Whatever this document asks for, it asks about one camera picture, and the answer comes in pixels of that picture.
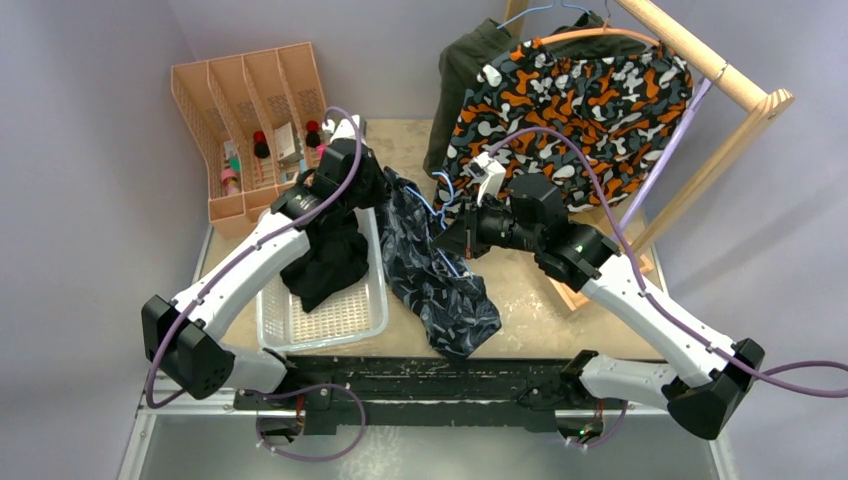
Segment orange camouflage shorts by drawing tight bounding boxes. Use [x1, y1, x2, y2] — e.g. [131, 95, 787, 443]
[438, 40, 693, 213]

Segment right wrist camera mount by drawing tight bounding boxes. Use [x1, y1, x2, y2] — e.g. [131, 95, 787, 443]
[469, 152, 506, 206]

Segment wooden clothes rack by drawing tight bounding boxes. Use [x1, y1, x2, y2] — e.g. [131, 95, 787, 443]
[503, 0, 795, 313]

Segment black shorts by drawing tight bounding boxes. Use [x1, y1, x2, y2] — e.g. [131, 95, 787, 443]
[279, 213, 369, 313]

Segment white plastic basket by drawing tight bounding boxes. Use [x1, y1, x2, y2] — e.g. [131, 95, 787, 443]
[256, 209, 388, 353]

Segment red black marker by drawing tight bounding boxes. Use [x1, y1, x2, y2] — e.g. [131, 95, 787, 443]
[305, 120, 323, 149]

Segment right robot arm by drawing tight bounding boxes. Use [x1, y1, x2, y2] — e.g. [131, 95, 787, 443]
[433, 174, 765, 440]

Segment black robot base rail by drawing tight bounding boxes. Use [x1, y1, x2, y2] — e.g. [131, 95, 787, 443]
[234, 356, 628, 435]

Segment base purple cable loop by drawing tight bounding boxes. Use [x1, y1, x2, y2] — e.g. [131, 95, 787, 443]
[254, 382, 369, 464]

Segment olive green shorts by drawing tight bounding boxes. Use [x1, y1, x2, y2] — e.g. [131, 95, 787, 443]
[422, 18, 646, 174]

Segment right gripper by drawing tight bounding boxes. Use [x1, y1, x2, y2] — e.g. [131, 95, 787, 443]
[434, 193, 543, 261]

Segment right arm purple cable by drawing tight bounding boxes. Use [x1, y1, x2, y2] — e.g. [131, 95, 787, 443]
[488, 125, 848, 400]

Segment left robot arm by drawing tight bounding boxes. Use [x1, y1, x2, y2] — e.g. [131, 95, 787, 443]
[141, 138, 387, 409]

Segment pink small bottle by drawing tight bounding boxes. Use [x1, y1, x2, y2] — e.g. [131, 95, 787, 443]
[220, 167, 241, 196]

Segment dark leaf print shorts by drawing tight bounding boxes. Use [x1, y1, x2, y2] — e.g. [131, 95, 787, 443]
[375, 167, 502, 360]

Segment peach plastic desk organizer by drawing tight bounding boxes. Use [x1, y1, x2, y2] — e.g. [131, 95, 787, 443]
[171, 43, 327, 239]

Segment white medicine box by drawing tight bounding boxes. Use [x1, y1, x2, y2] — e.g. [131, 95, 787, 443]
[274, 122, 301, 165]

